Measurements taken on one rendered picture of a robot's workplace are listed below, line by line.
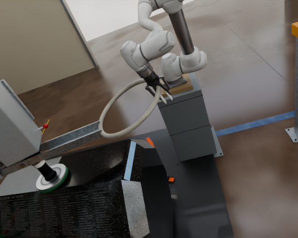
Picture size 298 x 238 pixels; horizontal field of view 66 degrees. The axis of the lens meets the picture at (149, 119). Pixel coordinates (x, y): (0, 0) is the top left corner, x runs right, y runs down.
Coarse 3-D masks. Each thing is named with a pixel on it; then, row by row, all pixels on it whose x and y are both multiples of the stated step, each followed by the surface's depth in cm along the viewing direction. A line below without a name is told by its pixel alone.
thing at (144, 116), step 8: (144, 80) 152; (128, 88) 161; (160, 88) 135; (112, 104) 162; (152, 104) 126; (104, 112) 157; (144, 120) 125; (128, 128) 125; (104, 136) 136; (112, 136) 130; (120, 136) 128
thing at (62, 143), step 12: (72, 132) 147; (84, 132) 149; (96, 132) 139; (48, 144) 146; (60, 144) 146; (72, 144) 139; (36, 156) 135; (48, 156) 138; (0, 168) 138; (12, 168) 134
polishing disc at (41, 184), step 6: (54, 168) 157; (60, 168) 155; (60, 174) 150; (42, 180) 151; (54, 180) 147; (60, 180) 146; (36, 186) 148; (42, 186) 146; (48, 186) 144; (54, 186) 144
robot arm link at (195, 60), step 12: (156, 0) 147; (168, 0) 146; (180, 0) 146; (168, 12) 154; (180, 12) 156; (180, 24) 161; (180, 36) 169; (192, 48) 180; (180, 60) 192; (192, 60) 184; (204, 60) 186
